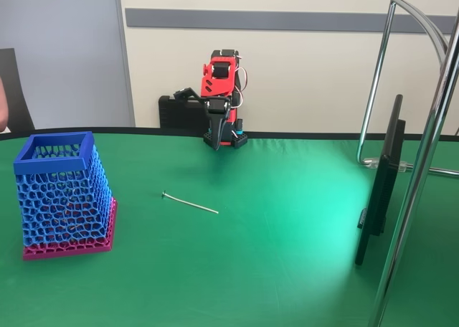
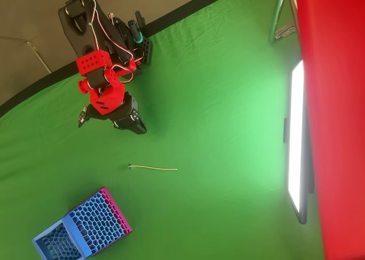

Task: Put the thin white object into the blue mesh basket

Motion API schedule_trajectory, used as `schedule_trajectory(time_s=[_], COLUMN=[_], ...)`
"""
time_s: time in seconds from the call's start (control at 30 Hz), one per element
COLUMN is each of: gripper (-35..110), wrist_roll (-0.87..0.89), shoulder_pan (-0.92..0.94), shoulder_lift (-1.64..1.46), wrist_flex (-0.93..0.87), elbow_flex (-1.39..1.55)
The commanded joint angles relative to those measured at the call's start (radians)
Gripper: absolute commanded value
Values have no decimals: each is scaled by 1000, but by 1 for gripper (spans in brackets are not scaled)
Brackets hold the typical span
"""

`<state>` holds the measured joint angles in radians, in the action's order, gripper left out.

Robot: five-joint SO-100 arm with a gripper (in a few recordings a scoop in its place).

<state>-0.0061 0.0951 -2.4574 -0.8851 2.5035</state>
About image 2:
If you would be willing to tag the thin pale wire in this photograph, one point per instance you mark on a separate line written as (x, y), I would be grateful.
(154, 167)

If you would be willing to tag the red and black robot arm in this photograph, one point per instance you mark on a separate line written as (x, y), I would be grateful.
(94, 60)

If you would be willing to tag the blue lattice basket magenta base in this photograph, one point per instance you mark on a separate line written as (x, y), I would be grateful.
(94, 223)

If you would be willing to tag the green table cloth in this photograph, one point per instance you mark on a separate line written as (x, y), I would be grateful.
(199, 100)

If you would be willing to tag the black teal table clamp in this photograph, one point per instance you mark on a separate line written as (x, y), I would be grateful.
(138, 29)

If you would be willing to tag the white LED light panel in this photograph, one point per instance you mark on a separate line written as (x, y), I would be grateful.
(296, 129)

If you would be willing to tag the chrome tube stand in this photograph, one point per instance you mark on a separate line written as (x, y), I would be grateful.
(278, 12)

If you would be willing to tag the red blurred foreground object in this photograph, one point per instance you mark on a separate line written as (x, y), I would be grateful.
(336, 100)

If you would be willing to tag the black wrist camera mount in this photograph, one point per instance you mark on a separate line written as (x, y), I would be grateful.
(91, 111)

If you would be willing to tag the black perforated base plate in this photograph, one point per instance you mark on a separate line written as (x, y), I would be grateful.
(146, 50)

